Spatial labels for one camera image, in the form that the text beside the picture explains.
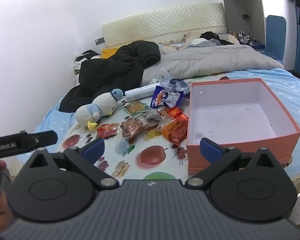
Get fruit printed cloth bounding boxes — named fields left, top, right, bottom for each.
left=56, top=77, right=198, bottom=180

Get white wardrobe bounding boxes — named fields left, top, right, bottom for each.
left=220, top=0, right=280, bottom=45

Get small clear blue packet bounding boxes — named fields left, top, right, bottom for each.
left=165, top=92, right=184, bottom=107

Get row of small bottles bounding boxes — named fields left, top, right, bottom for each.
left=227, top=30, right=259, bottom=47

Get person's left hand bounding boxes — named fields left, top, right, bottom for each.
left=0, top=160, right=15, bottom=233

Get blue chair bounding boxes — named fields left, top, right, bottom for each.
left=262, top=15, right=287, bottom=63

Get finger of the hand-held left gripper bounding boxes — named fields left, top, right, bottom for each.
left=27, top=130, right=58, bottom=153

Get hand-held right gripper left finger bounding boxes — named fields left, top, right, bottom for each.
left=22, top=138, right=119, bottom=190

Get green-edged snack packet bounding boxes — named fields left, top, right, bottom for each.
left=124, top=101, right=150, bottom=117

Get clear plastic bag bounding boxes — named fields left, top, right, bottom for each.
left=150, top=67, right=192, bottom=94

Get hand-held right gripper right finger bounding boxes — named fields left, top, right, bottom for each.
left=185, top=137, right=282, bottom=190

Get blue snack packet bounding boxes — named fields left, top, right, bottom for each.
left=150, top=85, right=184, bottom=109

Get grey duvet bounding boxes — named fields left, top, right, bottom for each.
left=140, top=44, right=284, bottom=85

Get brown meat snack packet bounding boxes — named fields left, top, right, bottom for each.
left=120, top=118, right=147, bottom=139

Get black white clothes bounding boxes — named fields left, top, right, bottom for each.
left=74, top=50, right=102, bottom=75

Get small red snack packet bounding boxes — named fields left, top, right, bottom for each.
left=97, top=123, right=119, bottom=139

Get plush penguin toy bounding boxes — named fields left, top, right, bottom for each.
left=76, top=88, right=124, bottom=131

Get pile of clothes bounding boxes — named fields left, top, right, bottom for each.
left=185, top=31, right=240, bottom=48

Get cream padded headboard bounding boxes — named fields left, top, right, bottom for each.
left=102, top=2, right=227, bottom=49

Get orange snack packet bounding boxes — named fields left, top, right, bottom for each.
left=161, top=118, right=189, bottom=146

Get yellow cloth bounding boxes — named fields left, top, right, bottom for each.
left=101, top=48, right=120, bottom=59

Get black jacket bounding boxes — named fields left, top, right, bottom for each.
left=59, top=41, right=161, bottom=113

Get white tube bottle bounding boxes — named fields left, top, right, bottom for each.
left=125, top=84, right=160, bottom=102

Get pink cardboard box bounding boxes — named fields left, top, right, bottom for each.
left=186, top=78, right=300, bottom=175

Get grey clear snack packet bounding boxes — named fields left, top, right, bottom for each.
left=142, top=110, right=165, bottom=130

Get red gold foil packet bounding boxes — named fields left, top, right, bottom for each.
left=165, top=106, right=189, bottom=120

